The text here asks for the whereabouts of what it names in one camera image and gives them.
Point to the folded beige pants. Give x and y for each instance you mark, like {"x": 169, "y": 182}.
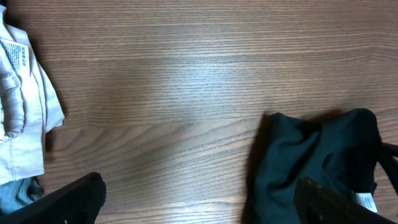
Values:
{"x": 29, "y": 107}

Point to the folded light blue jeans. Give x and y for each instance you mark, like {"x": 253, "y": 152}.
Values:
{"x": 18, "y": 194}

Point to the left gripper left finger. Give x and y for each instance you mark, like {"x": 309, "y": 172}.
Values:
{"x": 77, "y": 202}

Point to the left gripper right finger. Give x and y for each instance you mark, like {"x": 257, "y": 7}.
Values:
{"x": 316, "y": 204}

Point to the black t-shirt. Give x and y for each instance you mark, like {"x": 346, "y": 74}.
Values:
{"x": 336, "y": 149}

